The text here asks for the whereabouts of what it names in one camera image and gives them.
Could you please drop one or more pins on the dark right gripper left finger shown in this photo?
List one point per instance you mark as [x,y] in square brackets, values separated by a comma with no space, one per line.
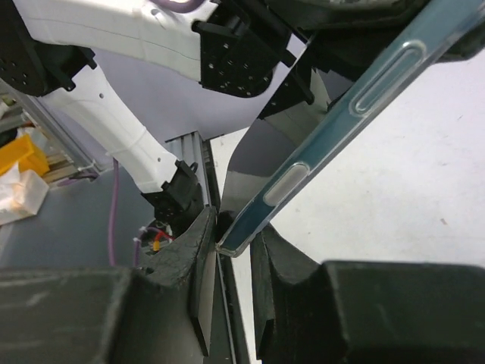
[160,313]

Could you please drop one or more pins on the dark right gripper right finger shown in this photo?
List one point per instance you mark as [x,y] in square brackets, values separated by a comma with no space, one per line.
[363,312]

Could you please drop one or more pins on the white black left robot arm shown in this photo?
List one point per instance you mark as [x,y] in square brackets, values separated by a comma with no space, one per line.
[111,66]

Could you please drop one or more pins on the crumpled white plastic bag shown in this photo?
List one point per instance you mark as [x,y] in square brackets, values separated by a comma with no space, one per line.
[22,194]

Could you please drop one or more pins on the yellow storage bin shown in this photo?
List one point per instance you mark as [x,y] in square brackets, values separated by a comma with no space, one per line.
[26,154]

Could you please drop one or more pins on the aluminium frame rail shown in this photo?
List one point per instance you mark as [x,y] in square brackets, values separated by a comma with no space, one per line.
[190,148]

